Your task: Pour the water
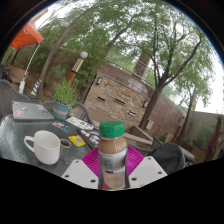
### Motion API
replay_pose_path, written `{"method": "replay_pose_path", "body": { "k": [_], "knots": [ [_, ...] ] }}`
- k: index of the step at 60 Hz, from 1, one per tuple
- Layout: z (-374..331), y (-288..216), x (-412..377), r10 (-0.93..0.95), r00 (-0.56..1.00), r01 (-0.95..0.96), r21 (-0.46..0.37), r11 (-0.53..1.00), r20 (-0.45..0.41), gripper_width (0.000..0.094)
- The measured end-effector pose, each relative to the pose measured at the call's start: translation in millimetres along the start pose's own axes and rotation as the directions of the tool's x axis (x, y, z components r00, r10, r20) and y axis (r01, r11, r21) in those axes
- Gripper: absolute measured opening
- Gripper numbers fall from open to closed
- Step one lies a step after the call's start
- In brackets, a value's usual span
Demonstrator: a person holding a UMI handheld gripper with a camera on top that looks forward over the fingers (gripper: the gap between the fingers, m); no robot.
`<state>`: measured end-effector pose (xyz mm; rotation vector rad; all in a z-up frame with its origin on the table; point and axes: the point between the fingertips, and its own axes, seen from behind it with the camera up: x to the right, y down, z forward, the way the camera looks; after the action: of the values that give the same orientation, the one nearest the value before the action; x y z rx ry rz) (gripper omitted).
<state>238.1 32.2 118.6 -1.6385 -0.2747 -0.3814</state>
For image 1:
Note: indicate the orange parasol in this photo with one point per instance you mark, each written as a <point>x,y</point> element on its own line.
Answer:
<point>28,36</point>

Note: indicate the green plant in blue pot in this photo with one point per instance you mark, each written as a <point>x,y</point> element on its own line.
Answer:
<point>61,110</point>

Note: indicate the yellow card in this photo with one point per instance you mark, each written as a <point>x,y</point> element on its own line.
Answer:
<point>77,140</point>

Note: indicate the stone brick fountain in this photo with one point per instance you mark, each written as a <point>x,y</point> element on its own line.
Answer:
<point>116,96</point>

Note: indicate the grey laptop with stickers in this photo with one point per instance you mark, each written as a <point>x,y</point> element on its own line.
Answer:
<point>31,111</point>

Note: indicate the white ceramic mug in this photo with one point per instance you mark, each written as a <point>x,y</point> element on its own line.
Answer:
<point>46,146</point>

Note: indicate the leaning grey-trunked tree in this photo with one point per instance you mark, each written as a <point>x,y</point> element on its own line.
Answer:
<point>50,66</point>

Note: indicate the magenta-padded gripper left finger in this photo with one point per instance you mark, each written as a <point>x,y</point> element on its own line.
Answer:
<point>80,173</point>

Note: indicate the black jacket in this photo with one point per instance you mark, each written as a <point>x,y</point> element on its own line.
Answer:
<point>168,158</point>

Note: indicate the blue printed card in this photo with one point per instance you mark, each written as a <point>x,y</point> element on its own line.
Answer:
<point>61,126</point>

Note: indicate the yellow blue striped post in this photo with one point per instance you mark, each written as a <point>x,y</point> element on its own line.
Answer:
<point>36,87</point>

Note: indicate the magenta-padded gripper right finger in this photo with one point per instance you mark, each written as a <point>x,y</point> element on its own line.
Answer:
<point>146,170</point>

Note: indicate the white sticker sheet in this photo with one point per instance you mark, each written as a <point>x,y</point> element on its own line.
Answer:
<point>80,123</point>

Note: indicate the green-capped brown drink bottle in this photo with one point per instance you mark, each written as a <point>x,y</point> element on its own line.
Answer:
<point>112,146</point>

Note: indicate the dark-trunked tree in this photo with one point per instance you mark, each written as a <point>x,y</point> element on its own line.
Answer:
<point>150,108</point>

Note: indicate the closed red parasol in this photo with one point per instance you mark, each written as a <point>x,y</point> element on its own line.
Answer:
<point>215,136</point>

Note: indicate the grey wicker chair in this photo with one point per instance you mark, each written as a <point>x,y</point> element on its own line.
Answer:
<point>188,156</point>
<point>83,111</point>
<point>11,96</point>

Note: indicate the black wall lantern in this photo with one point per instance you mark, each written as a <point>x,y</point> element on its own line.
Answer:
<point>99,80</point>
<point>145,104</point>

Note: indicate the grey wall box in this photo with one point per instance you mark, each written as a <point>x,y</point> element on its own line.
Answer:
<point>149,125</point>

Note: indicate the globe-topped lamp post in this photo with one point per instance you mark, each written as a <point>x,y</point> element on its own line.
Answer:
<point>76,68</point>

